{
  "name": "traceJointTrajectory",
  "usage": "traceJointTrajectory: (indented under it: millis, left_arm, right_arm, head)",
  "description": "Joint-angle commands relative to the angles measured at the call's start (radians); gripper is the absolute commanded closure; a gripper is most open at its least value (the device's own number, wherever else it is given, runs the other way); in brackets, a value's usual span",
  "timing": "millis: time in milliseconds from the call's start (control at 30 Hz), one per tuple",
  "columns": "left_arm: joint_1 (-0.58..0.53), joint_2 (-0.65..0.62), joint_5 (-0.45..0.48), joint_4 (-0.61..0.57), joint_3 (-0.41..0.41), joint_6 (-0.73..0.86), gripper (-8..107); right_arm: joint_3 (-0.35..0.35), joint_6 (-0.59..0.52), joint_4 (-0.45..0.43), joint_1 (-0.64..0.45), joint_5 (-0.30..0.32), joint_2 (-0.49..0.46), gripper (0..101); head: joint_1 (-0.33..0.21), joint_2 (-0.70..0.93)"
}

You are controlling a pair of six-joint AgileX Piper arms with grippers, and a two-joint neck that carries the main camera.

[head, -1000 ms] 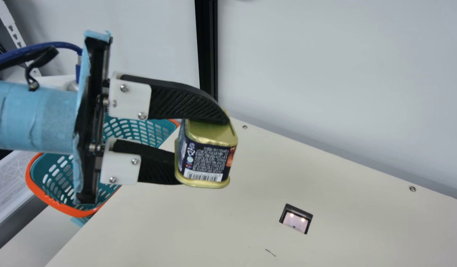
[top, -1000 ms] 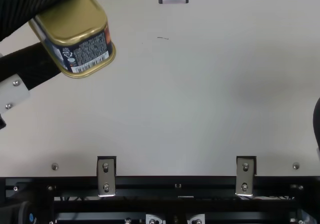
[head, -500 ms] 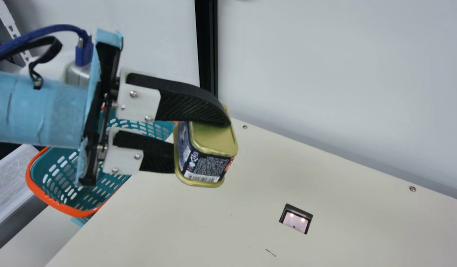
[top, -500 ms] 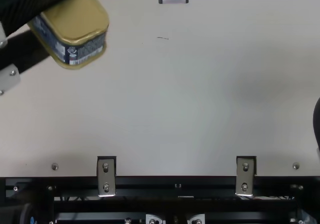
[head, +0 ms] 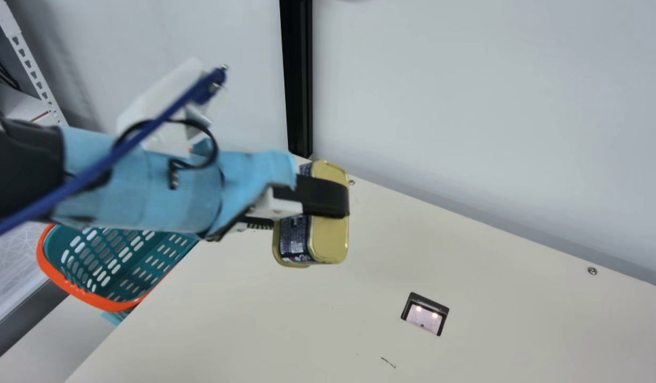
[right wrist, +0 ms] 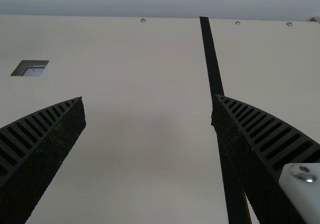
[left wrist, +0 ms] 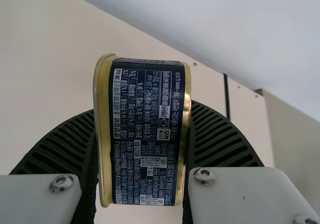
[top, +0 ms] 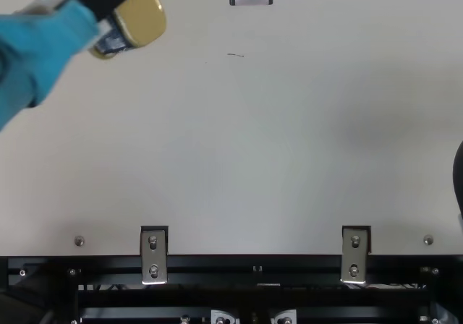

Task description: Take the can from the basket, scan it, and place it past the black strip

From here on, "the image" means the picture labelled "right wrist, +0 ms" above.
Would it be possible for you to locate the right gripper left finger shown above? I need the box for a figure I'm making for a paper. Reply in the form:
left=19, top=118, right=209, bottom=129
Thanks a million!
left=0, top=96, right=87, bottom=224

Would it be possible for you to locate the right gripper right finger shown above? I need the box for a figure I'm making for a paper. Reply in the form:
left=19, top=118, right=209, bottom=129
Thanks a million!
left=210, top=93, right=320, bottom=224

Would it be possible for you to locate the black strip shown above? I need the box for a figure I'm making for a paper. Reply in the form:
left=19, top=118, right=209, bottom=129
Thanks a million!
left=199, top=15, right=251, bottom=224

